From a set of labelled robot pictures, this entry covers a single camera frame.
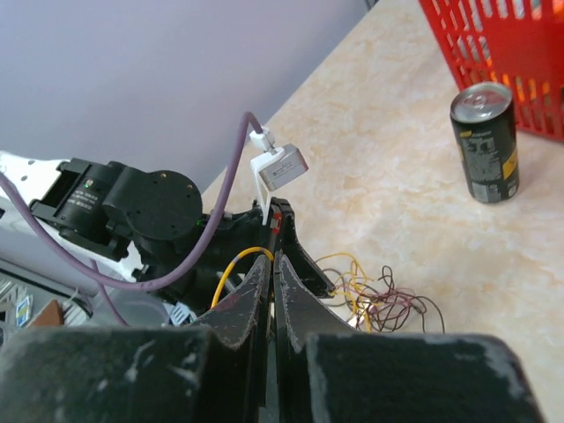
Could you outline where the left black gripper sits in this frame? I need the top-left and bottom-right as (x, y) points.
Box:
(175, 197), (336, 308)

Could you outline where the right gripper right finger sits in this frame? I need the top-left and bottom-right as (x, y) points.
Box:
(274, 253), (365, 422)

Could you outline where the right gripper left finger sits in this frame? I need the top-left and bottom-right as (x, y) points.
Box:
(190, 256), (271, 422)

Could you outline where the yellow wire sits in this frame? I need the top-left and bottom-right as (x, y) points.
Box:
(210, 246), (277, 309)

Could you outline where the wire bundle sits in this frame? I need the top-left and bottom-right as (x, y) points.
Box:
(316, 251), (446, 334)

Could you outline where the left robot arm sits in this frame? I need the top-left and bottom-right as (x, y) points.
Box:
(1, 152), (335, 315)

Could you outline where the black drink can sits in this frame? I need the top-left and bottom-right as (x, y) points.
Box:
(449, 81), (520, 204)

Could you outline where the red plastic shopping basket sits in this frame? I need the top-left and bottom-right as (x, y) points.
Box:
(419, 1), (563, 141)

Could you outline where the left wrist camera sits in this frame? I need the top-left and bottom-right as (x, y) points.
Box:
(249, 127), (308, 226)

